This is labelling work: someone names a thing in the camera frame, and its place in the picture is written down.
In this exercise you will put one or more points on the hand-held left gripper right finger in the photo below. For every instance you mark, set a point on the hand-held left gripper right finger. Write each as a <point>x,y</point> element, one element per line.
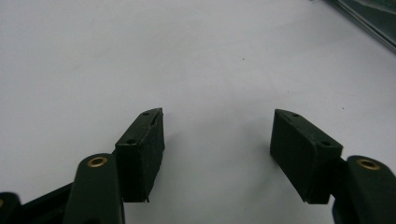
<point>303,157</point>

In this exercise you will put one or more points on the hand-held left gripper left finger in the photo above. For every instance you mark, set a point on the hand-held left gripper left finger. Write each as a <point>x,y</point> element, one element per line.
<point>140,161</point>

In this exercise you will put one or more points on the dark metal table edge rail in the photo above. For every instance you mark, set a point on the dark metal table edge rail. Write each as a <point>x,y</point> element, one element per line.
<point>370,18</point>

